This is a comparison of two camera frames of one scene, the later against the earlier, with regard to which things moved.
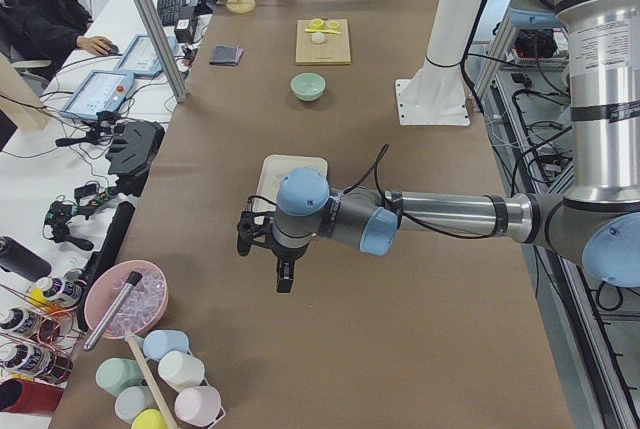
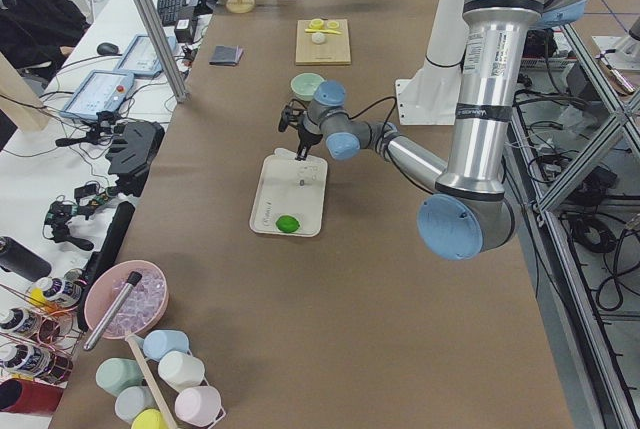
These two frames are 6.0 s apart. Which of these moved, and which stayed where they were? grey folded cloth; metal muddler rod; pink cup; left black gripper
Moved: left black gripper
Stayed: pink cup; grey folded cloth; metal muddler rod
